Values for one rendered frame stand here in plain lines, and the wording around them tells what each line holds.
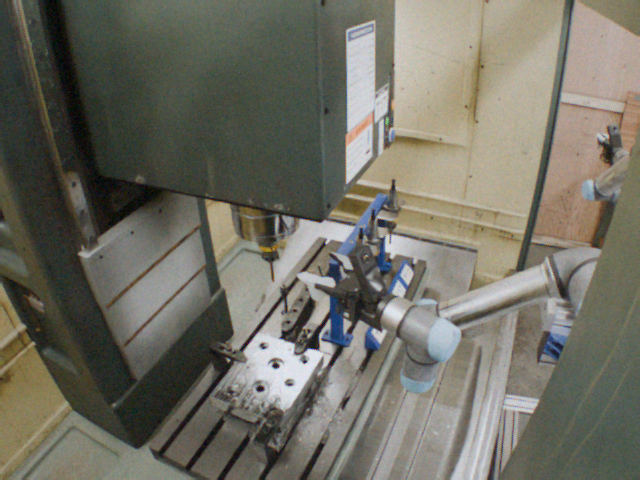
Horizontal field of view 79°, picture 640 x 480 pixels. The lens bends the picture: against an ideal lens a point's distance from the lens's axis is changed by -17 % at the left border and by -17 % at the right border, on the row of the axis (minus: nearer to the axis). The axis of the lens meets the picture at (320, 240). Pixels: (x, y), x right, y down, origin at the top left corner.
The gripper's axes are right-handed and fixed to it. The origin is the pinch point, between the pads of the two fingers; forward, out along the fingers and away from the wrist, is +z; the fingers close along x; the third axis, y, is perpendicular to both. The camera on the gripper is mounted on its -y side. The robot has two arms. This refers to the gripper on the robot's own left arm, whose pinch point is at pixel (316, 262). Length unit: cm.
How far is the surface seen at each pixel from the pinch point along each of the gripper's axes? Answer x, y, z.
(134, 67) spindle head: -18, -43, 34
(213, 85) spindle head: -12.2, -40.1, 14.1
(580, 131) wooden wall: 281, 42, -2
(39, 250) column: -47, -3, 50
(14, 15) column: -36, -57, 55
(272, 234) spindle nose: -4.2, -5.4, 9.1
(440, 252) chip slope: 100, 61, 17
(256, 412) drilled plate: -18.2, 45.1, 5.9
